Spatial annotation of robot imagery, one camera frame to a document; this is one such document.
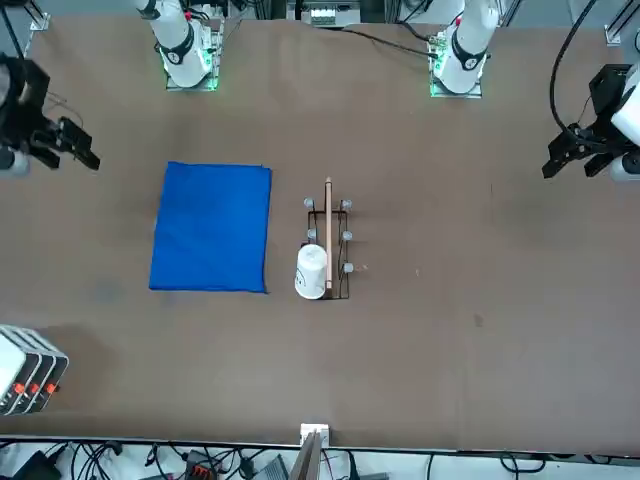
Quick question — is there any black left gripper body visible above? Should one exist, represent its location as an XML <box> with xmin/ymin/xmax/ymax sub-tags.
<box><xmin>588</xmin><ymin>63</ymin><xmax>634</xmax><ymax>127</ymax></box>

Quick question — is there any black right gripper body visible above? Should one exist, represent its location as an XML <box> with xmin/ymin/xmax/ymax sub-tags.
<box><xmin>0</xmin><ymin>54</ymin><xmax>52</xmax><ymax>151</ymax></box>

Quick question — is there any blue towel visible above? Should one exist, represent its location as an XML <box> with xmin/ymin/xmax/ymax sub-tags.
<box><xmin>148</xmin><ymin>160</ymin><xmax>274</xmax><ymax>295</ymax></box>

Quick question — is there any white drawer cabinet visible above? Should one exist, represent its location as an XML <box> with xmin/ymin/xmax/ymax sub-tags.
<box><xmin>0</xmin><ymin>323</ymin><xmax>70</xmax><ymax>417</ymax></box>

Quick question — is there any white paper cup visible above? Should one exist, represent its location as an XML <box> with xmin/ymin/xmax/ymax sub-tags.
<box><xmin>292</xmin><ymin>243</ymin><xmax>331</xmax><ymax>301</ymax></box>

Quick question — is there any grey power strip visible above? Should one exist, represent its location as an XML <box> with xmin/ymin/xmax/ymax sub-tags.
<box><xmin>301</xmin><ymin>1</ymin><xmax>362</xmax><ymax>28</ymax></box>

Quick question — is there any black power adapter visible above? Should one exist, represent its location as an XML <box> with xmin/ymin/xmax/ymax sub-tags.
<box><xmin>9</xmin><ymin>449</ymin><xmax>62</xmax><ymax>480</ymax></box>

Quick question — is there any black orange power strip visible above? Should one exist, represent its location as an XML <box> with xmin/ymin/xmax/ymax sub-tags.
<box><xmin>182</xmin><ymin>449</ymin><xmax>224</xmax><ymax>480</ymax></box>

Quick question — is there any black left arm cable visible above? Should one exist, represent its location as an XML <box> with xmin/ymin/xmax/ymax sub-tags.
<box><xmin>549</xmin><ymin>0</ymin><xmax>599</xmax><ymax>132</ymax></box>

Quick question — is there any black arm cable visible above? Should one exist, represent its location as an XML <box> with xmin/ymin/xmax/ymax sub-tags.
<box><xmin>0</xmin><ymin>7</ymin><xmax>26</xmax><ymax>59</ymax></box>
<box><xmin>549</xmin><ymin>0</ymin><xmax>599</xmax><ymax>132</ymax></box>

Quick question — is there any aluminium profile rail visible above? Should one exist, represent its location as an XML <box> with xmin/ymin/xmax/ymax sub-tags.
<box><xmin>603</xmin><ymin>0</ymin><xmax>640</xmax><ymax>47</ymax></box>

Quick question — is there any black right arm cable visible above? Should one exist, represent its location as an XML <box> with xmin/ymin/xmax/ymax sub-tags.
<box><xmin>0</xmin><ymin>7</ymin><xmax>26</xmax><ymax>59</ymax></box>

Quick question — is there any black cable across table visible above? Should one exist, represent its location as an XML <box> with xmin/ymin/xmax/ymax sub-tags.
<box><xmin>339</xmin><ymin>27</ymin><xmax>436</xmax><ymax>59</ymax></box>

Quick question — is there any black wire cup rack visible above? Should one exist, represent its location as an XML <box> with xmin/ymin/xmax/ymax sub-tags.
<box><xmin>302</xmin><ymin>176</ymin><xmax>355</xmax><ymax>302</ymax></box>

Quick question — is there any white bracket block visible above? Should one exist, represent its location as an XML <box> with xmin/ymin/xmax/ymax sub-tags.
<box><xmin>299</xmin><ymin>422</ymin><xmax>332</xmax><ymax>447</ymax></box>

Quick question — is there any aluminium profile post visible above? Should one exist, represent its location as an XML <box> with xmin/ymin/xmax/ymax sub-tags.
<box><xmin>288</xmin><ymin>428</ymin><xmax>324</xmax><ymax>480</ymax></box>

